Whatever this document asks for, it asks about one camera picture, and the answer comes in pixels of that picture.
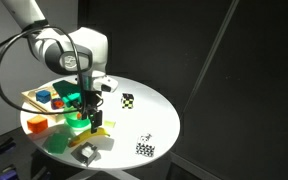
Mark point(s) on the grey block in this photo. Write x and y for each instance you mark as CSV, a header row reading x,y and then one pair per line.
x,y
84,155

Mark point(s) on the green translucent bowl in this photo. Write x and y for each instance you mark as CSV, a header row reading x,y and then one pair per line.
x,y
73,122

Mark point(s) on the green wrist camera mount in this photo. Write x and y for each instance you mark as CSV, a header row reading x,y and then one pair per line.
x,y
65,90

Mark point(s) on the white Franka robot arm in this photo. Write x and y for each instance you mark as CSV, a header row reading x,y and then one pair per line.
x,y
90,40

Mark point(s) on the yellow toy banana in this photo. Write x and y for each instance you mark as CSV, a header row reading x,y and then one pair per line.
x,y
84,138

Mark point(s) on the small yellow-green cube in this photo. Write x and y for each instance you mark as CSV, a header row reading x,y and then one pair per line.
x,y
109,124

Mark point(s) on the small orange object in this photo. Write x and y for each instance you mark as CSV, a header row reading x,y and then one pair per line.
x,y
79,116

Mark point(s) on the white table pedestal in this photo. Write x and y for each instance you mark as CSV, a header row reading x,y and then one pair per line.
x,y
117,175

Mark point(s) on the orange block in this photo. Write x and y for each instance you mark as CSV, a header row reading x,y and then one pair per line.
x,y
37,125

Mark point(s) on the blue cube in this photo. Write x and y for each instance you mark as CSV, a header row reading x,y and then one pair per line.
x,y
43,96

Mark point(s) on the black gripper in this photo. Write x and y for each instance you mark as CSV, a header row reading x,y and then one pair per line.
x,y
90,100

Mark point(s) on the wooden crate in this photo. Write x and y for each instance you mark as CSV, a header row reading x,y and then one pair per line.
x,y
29,97

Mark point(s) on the patterned number cube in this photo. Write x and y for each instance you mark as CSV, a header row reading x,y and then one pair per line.
x,y
145,147

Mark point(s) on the green block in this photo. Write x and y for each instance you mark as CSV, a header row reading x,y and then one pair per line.
x,y
55,144

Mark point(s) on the black checkered cube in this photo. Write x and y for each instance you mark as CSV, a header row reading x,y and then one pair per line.
x,y
127,101

